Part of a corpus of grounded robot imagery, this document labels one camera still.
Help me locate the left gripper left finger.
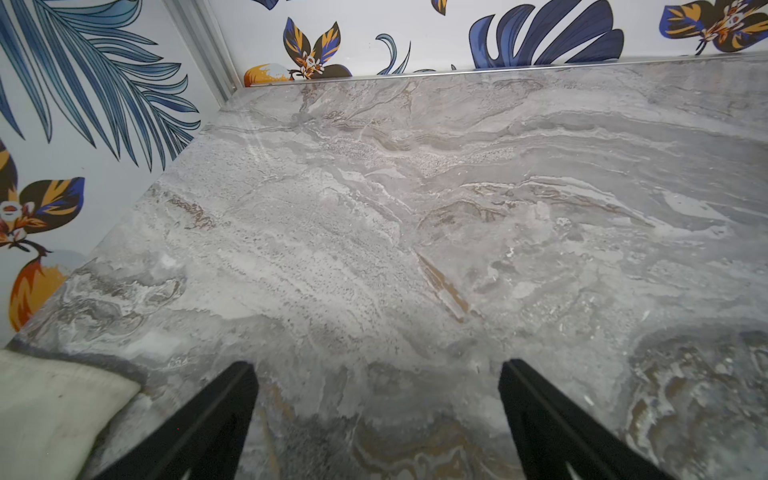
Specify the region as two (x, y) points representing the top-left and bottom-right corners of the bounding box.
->
(97, 361), (259, 479)

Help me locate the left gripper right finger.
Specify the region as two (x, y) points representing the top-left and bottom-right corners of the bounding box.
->
(498, 359), (670, 479)

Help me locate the beige work glove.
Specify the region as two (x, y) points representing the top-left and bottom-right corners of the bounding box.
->
(1, 349), (141, 479)

